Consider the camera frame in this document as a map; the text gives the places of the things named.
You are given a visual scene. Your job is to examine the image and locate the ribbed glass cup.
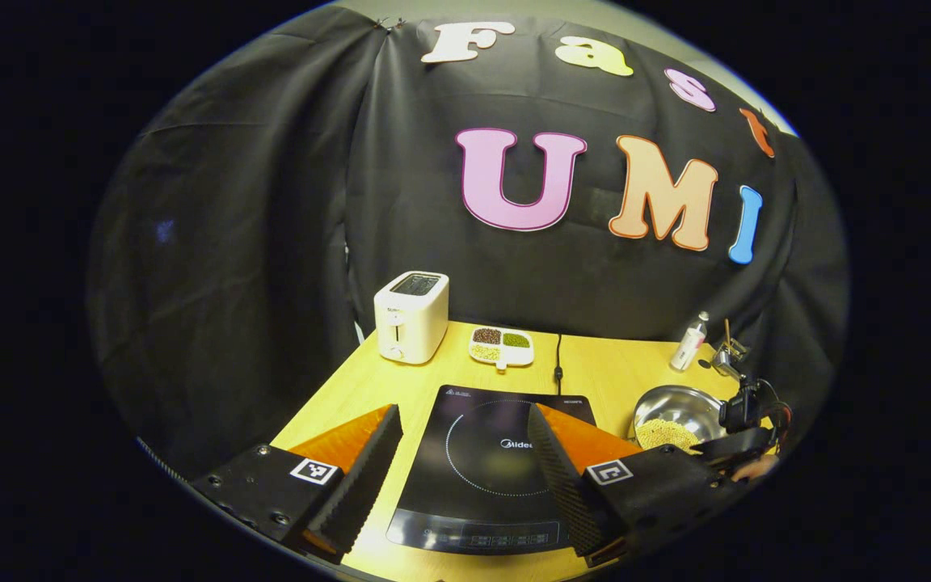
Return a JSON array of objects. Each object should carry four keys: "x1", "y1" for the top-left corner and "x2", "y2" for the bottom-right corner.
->
[{"x1": 712, "y1": 339, "x2": 749, "y2": 380}]

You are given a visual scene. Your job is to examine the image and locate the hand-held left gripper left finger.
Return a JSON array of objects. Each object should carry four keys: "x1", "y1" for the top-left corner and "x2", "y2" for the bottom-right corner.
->
[{"x1": 191, "y1": 404, "x2": 404, "y2": 565}]

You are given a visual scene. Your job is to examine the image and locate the white toaster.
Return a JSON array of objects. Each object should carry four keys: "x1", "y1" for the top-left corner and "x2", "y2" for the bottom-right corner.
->
[{"x1": 374, "y1": 271, "x2": 450, "y2": 365}]

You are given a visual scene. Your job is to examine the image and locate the clear bottle with white label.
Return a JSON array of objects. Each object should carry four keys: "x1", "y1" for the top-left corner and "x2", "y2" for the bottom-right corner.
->
[{"x1": 670, "y1": 311, "x2": 710, "y2": 372}]

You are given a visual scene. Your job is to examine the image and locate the black ribbed strap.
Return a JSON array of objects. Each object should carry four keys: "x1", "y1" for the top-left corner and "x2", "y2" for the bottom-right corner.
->
[{"x1": 136, "y1": 436, "x2": 192, "y2": 484}]

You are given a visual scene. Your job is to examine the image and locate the steel pot with black handle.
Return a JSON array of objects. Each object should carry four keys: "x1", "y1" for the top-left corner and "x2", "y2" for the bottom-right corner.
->
[{"x1": 632, "y1": 385, "x2": 730, "y2": 453}]

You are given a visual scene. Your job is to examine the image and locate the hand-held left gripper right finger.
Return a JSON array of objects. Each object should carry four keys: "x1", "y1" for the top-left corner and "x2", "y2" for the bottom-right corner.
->
[{"x1": 527, "y1": 403, "x2": 746, "y2": 567}]

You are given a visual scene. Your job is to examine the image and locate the black induction cooktop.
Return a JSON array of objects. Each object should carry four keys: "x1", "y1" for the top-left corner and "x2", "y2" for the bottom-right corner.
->
[{"x1": 386, "y1": 385, "x2": 597, "y2": 555}]

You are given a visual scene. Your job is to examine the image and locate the white divided dish of beans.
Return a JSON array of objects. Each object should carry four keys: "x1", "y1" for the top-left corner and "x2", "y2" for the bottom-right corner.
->
[{"x1": 469, "y1": 326, "x2": 535, "y2": 372}]

